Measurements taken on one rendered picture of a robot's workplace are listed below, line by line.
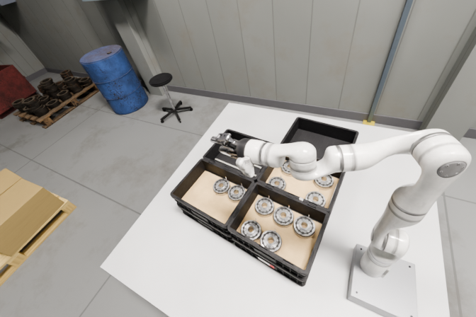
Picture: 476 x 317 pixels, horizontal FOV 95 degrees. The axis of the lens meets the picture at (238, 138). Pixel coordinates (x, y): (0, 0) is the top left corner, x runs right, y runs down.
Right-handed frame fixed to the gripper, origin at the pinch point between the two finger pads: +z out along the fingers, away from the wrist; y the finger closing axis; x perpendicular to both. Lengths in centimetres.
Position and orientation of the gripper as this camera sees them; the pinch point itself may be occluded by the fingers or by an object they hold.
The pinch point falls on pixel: (218, 143)
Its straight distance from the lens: 78.5
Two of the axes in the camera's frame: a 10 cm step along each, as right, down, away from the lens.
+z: -7.8, -1.3, 6.1
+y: -4.4, -5.7, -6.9
